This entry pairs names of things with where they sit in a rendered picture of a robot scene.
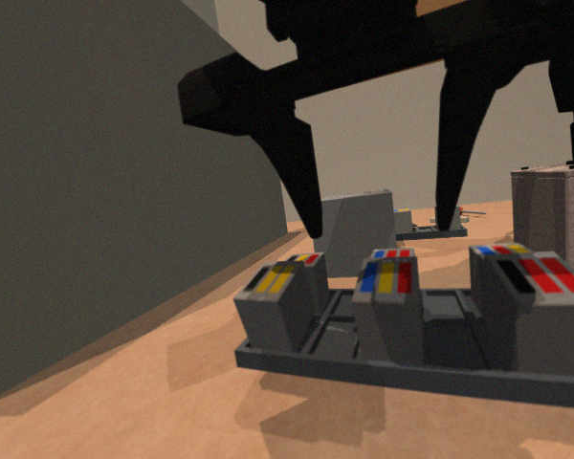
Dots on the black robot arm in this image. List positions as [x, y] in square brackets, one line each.
[279, 14]

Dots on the beige flat bar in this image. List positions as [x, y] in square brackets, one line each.
[463, 219]

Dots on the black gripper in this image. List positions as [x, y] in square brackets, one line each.
[484, 43]

